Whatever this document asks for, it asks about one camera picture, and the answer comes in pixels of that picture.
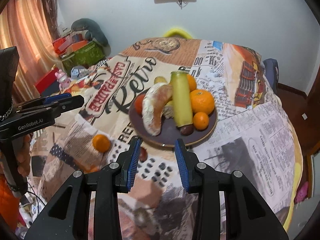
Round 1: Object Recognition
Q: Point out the blue chair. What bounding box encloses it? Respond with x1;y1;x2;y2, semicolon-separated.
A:
263;58;279;94

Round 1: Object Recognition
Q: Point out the dark purple round plate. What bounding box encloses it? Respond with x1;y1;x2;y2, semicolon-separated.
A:
129;88;217;148

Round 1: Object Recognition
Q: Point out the yellow foam chair back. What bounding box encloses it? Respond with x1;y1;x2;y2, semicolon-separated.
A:
163;28;193;39

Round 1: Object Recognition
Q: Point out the large orange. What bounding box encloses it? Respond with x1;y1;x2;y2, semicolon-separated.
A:
189;89;215;115
187;74;197;92

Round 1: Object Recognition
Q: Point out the grey plush shark toy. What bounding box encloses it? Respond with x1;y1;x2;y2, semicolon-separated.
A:
71;18;108;47

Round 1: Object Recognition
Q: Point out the red gift box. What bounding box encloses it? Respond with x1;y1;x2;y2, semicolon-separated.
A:
35;67;59;94

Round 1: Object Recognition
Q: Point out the pink rabbit toy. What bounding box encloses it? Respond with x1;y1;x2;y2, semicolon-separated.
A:
55;69;71;91

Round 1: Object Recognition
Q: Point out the dark red grape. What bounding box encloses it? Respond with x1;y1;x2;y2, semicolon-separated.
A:
180;124;194;136
139;147;148;163

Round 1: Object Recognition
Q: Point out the small tangerine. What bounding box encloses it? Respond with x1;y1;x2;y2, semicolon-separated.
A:
92;134;111;153
193;112;209;131

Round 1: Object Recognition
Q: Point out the red tomato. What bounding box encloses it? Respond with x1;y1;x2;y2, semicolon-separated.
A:
134;94;145;116

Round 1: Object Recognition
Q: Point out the brown wooden door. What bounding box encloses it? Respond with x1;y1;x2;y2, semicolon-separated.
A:
299;62;320;156

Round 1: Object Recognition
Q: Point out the green storage box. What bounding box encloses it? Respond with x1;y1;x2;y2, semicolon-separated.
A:
61;41;105;76

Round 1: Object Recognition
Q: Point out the large orange front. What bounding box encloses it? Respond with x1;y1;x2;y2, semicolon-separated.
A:
187;74;197;92

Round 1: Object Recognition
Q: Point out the long green corn piece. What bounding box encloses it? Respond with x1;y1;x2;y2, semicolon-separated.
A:
170;71;193;128

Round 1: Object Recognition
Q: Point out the peeled pomelo segment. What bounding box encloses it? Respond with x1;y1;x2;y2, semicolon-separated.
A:
142;82;172;136

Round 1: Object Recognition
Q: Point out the person left hand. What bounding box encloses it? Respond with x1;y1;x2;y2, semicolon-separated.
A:
17;134;31;178

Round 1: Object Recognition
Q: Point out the orange pink curtain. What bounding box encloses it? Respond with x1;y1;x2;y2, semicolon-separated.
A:
1;0;63;102

